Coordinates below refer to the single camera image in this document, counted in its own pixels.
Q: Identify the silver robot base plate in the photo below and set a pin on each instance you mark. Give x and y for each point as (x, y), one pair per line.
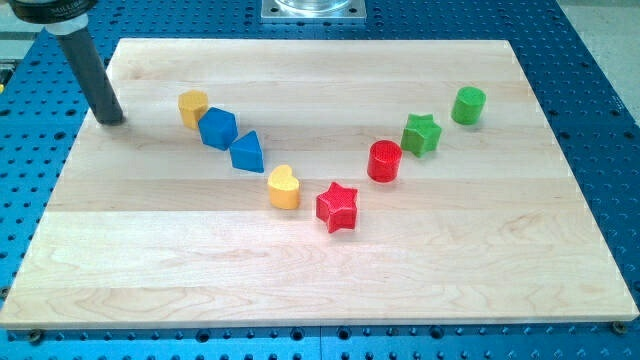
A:
(313, 11)

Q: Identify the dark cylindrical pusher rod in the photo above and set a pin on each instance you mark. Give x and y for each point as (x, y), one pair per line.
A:
(81, 53)

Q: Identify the blue cube block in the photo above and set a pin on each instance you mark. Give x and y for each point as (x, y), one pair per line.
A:
(218, 128)

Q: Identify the yellow heart block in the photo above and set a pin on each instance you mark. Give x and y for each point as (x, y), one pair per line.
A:
(283, 188)

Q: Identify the light wooden board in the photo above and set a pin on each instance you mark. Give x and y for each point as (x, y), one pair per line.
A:
(148, 227)

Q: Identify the blue triangle block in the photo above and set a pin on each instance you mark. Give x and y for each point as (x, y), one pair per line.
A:
(246, 153)

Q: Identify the blue perforated metal table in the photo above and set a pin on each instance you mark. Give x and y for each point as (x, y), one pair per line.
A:
(42, 108)

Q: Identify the green cylinder block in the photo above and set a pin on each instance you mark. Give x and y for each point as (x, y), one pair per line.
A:
(468, 105)

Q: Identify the yellow hexagon block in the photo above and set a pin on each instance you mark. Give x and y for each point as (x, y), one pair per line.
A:
(192, 105)

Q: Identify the green star block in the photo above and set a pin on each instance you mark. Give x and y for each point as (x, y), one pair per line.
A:
(421, 134)

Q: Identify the red star block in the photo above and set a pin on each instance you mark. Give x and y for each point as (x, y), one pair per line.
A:
(337, 207)

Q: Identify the black robot arm flange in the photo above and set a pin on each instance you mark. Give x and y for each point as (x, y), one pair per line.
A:
(50, 11)

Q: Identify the red cylinder block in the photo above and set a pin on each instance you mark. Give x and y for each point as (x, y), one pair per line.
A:
(384, 160)

